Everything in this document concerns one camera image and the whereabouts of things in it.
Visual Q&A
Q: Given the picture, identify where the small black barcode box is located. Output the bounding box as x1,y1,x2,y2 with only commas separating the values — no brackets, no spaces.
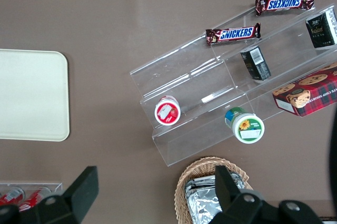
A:
240,46,272,82

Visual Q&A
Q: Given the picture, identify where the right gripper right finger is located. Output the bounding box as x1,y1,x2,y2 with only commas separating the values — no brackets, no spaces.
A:
210,165,280,224

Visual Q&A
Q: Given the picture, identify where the aluminium foil container stack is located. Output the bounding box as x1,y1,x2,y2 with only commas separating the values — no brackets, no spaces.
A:
183,171,247,224

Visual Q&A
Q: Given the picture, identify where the green lid yogurt cup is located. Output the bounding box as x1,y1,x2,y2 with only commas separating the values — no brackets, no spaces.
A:
224,107,265,145

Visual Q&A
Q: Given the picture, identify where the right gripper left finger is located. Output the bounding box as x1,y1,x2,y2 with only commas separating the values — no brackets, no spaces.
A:
23,166,100,224

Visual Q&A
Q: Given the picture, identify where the red tartan cookie box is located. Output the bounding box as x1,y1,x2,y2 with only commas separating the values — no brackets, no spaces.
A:
272,62,337,117

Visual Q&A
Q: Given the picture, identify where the small black white-sided box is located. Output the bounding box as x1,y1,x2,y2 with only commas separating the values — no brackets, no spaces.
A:
305,8,337,49

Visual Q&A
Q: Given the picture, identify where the clear acrylic stepped display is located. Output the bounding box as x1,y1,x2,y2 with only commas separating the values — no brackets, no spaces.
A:
128,0,337,167

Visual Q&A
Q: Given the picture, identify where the clear acrylic bottle rack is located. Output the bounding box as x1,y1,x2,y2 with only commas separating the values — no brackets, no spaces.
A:
0,180,64,209

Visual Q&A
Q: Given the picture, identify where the oval light wicker basket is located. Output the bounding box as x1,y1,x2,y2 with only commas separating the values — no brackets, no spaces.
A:
174,157,253,224

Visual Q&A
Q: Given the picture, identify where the red lid yogurt cup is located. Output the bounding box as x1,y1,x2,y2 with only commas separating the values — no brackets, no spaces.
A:
154,95,182,126

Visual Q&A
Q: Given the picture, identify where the Snickers bar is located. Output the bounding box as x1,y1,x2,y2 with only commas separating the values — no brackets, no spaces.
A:
205,23,262,47
255,0,315,16

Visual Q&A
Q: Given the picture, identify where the red cola bottle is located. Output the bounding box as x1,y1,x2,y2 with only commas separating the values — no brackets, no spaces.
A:
18,186,52,213
0,187,26,207

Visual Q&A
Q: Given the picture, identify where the black blurry cable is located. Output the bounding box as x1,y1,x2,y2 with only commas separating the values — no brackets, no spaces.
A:
326,108,337,196

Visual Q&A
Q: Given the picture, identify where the cream plastic tray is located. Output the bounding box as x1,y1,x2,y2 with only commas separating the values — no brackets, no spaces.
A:
0,49,71,142

